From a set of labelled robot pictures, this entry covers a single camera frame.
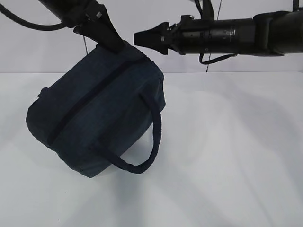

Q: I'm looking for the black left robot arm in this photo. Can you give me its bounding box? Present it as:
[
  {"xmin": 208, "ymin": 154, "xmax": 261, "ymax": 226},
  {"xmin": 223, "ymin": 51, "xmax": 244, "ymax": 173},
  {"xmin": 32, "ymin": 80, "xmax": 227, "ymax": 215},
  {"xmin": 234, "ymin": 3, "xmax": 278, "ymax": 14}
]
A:
[{"xmin": 40, "ymin": 0, "xmax": 125, "ymax": 53}]

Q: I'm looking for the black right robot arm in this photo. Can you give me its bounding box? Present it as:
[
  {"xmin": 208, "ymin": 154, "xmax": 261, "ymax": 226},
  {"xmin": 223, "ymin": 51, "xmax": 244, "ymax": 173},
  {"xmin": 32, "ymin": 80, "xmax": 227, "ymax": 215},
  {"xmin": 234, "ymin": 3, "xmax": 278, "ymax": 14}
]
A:
[{"xmin": 134, "ymin": 11, "xmax": 303, "ymax": 57}]

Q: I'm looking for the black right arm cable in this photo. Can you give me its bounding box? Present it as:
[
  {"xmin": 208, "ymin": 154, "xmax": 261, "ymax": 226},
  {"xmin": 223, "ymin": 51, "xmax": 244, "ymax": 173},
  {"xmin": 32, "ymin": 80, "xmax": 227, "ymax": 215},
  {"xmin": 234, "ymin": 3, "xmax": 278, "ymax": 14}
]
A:
[{"xmin": 198, "ymin": 52, "xmax": 238, "ymax": 65}]

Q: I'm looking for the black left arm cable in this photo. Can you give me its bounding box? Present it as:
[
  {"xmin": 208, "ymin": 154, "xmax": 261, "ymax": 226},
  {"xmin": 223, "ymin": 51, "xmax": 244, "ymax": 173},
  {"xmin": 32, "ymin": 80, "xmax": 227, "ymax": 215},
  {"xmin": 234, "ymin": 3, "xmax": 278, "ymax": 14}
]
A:
[{"xmin": 0, "ymin": 4, "xmax": 64, "ymax": 31}]

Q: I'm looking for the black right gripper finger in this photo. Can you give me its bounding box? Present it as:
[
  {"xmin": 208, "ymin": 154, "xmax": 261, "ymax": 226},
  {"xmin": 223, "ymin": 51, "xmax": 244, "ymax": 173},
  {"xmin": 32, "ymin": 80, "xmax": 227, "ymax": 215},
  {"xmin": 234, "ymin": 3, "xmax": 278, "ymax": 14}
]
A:
[
  {"xmin": 134, "ymin": 22, "xmax": 170, "ymax": 40},
  {"xmin": 134, "ymin": 39, "xmax": 173, "ymax": 55}
]

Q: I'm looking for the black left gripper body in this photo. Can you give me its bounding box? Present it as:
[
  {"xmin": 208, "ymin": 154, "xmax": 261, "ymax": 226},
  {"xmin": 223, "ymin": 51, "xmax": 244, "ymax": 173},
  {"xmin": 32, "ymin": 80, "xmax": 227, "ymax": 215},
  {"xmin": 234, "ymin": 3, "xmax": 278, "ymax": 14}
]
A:
[{"xmin": 63, "ymin": 0, "xmax": 111, "ymax": 40}]

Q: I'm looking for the dark blue insulated bag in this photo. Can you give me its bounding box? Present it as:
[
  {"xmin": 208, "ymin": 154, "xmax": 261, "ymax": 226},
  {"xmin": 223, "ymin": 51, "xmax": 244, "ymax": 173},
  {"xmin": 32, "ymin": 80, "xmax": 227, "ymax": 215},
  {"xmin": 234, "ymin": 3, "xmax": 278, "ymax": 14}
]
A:
[{"xmin": 26, "ymin": 43, "xmax": 166, "ymax": 178}]

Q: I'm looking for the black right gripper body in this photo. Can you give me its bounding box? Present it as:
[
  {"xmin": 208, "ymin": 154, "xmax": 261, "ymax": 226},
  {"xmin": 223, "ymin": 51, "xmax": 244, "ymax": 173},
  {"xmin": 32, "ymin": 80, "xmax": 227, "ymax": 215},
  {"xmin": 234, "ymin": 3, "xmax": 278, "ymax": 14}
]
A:
[{"xmin": 168, "ymin": 15, "xmax": 213, "ymax": 55}]

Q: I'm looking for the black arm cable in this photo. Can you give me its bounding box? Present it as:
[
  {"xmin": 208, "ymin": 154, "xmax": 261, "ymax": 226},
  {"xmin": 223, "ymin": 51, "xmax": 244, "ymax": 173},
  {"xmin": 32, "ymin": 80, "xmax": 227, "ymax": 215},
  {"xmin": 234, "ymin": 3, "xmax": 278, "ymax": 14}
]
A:
[
  {"xmin": 0, "ymin": 4, "xmax": 64, "ymax": 31},
  {"xmin": 198, "ymin": 52, "xmax": 238, "ymax": 65}
]

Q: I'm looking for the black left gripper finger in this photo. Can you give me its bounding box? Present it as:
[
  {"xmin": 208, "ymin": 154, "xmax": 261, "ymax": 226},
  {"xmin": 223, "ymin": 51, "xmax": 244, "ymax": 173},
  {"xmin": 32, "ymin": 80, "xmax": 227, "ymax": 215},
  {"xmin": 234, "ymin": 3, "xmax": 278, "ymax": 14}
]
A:
[{"xmin": 87, "ymin": 22, "xmax": 125, "ymax": 53}]

